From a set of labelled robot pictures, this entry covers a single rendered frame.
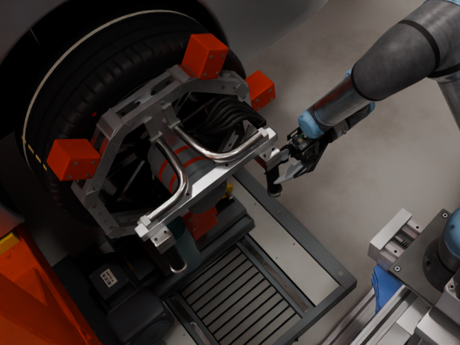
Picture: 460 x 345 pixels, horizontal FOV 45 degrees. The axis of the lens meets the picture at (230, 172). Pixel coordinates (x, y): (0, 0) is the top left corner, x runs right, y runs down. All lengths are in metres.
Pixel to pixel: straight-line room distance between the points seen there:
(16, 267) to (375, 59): 1.19
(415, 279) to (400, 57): 0.57
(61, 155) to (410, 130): 1.71
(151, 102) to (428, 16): 0.63
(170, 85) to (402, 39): 0.56
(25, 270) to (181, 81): 0.76
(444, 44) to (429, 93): 1.64
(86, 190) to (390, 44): 0.79
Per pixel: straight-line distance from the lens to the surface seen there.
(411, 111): 2.67
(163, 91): 1.34
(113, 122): 1.32
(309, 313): 2.12
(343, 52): 2.87
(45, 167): 1.46
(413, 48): 1.07
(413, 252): 1.43
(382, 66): 1.08
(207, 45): 1.35
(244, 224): 2.20
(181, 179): 1.31
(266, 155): 1.39
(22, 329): 1.11
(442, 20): 1.11
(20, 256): 1.77
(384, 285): 1.53
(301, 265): 2.19
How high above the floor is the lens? 2.12
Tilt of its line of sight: 59 degrees down
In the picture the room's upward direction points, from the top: 15 degrees counter-clockwise
